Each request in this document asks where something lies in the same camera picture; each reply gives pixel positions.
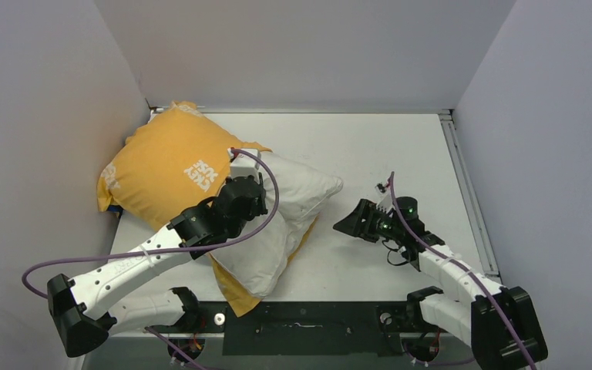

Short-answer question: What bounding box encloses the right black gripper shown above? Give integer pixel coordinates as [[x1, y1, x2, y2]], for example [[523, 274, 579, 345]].
[[335, 198, 405, 242]]

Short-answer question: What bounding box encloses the white pillow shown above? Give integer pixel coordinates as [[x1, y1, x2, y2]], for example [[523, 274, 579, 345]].
[[209, 152, 344, 301]]

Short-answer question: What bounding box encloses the yellow and blue pillowcase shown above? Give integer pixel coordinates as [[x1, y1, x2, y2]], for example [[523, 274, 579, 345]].
[[96, 100, 320, 318]]

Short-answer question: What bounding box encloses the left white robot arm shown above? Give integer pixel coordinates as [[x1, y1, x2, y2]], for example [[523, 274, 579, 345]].
[[46, 173, 276, 358]]

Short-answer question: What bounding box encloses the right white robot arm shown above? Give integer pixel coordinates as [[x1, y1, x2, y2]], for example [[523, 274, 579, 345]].
[[333, 197, 549, 369]]

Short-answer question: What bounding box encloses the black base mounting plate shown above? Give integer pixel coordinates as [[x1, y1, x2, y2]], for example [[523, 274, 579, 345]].
[[168, 301, 456, 357]]

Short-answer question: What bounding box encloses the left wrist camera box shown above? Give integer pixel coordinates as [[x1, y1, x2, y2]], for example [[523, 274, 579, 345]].
[[227, 148, 261, 183]]

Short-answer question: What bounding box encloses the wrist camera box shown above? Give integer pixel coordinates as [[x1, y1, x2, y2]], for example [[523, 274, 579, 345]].
[[375, 180, 393, 213], [227, 148, 261, 183]]

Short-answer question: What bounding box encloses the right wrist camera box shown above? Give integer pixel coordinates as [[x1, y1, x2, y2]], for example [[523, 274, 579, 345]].
[[375, 180, 393, 213]]

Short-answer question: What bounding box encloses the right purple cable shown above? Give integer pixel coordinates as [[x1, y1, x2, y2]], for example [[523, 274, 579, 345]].
[[386, 172, 538, 370]]

